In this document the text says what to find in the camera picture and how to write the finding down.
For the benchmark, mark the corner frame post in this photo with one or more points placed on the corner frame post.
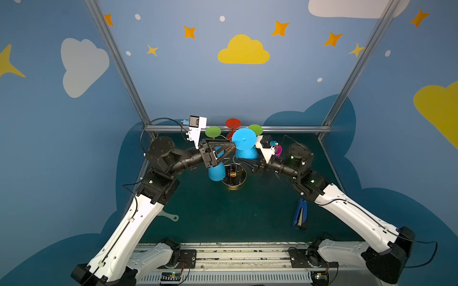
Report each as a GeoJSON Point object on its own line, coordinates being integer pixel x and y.
{"type": "Point", "coordinates": [104, 29]}
{"type": "Point", "coordinates": [374, 39]}

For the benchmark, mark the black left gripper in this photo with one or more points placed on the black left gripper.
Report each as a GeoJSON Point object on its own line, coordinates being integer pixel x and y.
{"type": "Point", "coordinates": [207, 155]}

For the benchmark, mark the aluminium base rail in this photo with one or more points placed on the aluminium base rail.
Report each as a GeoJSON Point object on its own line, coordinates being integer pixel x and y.
{"type": "Point", "coordinates": [256, 264]}

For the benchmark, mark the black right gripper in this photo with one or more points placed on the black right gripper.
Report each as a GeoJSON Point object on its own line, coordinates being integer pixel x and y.
{"type": "Point", "coordinates": [265, 164]}

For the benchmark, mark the blue wine glass front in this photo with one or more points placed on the blue wine glass front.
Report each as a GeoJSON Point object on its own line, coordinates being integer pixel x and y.
{"type": "Point", "coordinates": [245, 140]}

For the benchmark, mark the pink wine glass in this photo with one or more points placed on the pink wine glass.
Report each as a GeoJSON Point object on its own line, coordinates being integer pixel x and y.
{"type": "Point", "coordinates": [278, 150]}

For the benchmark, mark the green wine glass right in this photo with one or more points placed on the green wine glass right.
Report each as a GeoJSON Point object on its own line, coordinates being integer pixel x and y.
{"type": "Point", "coordinates": [257, 129]}

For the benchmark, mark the left corner frame post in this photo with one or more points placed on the left corner frame post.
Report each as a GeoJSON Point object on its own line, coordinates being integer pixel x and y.
{"type": "Point", "coordinates": [104, 29]}

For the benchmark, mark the blue wine glass rear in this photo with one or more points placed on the blue wine glass rear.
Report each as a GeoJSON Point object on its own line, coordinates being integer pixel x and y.
{"type": "Point", "coordinates": [217, 173]}

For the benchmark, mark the red wine glass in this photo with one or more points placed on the red wine glass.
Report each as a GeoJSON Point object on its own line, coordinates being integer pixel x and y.
{"type": "Point", "coordinates": [234, 125]}

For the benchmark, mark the right corner frame post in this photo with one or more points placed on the right corner frame post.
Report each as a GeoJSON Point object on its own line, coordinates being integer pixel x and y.
{"type": "Point", "coordinates": [374, 39]}

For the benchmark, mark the green wine glass left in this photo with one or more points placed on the green wine glass left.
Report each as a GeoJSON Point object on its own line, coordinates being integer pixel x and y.
{"type": "Point", "coordinates": [213, 132]}

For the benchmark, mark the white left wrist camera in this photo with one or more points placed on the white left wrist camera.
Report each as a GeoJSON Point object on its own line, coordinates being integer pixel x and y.
{"type": "Point", "coordinates": [193, 128]}

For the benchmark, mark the grey dish brush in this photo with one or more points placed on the grey dish brush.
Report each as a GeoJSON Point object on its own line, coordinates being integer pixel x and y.
{"type": "Point", "coordinates": [172, 217]}

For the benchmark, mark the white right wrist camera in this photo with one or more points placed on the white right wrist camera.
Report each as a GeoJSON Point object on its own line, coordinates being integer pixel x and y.
{"type": "Point", "coordinates": [267, 147]}

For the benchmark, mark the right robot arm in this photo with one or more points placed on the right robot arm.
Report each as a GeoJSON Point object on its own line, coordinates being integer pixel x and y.
{"type": "Point", "coordinates": [385, 249]}

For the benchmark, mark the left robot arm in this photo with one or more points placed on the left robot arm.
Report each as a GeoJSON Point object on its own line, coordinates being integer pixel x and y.
{"type": "Point", "coordinates": [114, 264]}

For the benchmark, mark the green wine glass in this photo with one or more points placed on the green wine glass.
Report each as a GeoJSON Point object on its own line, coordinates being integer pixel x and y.
{"type": "Point", "coordinates": [213, 132]}
{"type": "Point", "coordinates": [257, 129]}

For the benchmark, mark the aluminium frame rear rail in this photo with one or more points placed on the aluminium frame rear rail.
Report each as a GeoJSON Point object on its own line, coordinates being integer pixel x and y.
{"type": "Point", "coordinates": [267, 129]}

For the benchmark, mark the blue wine glass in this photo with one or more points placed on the blue wine glass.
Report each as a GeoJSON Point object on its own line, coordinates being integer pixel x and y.
{"type": "Point", "coordinates": [245, 140]}
{"type": "Point", "coordinates": [217, 173]}

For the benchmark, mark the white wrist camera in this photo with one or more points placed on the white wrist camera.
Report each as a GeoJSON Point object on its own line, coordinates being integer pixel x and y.
{"type": "Point", "coordinates": [267, 147]}
{"type": "Point", "coordinates": [193, 128]}

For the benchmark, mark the gold wire glass rack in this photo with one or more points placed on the gold wire glass rack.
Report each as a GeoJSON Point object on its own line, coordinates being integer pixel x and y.
{"type": "Point", "coordinates": [235, 173]}

